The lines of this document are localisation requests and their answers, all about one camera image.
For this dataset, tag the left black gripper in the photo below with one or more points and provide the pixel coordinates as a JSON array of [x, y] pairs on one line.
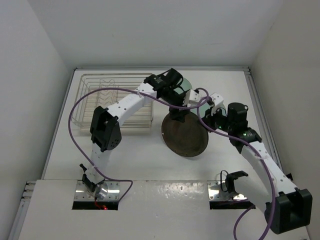
[[176, 115]]

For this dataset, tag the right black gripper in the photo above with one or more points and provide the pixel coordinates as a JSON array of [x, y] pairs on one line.
[[208, 118]]

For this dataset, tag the brown ceramic plate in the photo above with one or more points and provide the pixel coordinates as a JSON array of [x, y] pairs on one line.
[[187, 139]]

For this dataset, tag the green flower plate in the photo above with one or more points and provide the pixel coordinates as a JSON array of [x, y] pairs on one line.
[[182, 86], [202, 110]]

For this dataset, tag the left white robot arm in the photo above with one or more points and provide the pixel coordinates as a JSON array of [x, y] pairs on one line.
[[105, 129]]

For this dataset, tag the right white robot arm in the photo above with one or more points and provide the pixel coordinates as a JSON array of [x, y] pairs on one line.
[[285, 206]]

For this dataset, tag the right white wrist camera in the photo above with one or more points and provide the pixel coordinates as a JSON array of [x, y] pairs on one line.
[[217, 100]]

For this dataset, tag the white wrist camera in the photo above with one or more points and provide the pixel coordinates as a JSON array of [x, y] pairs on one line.
[[192, 97], [217, 100]]

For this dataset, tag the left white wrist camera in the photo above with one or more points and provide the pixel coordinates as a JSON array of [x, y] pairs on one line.
[[192, 97]]

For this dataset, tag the aluminium frame rail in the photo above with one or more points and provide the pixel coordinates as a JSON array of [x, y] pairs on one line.
[[264, 128]]

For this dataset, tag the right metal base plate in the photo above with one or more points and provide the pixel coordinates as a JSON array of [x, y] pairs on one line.
[[217, 191]]

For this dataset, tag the metal base plate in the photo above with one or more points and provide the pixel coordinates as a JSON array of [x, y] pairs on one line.
[[106, 191], [217, 191]]

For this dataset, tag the wire dish rack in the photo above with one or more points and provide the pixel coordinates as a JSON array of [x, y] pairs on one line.
[[137, 124]]

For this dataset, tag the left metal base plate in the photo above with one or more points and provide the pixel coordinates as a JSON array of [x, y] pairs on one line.
[[106, 191]]

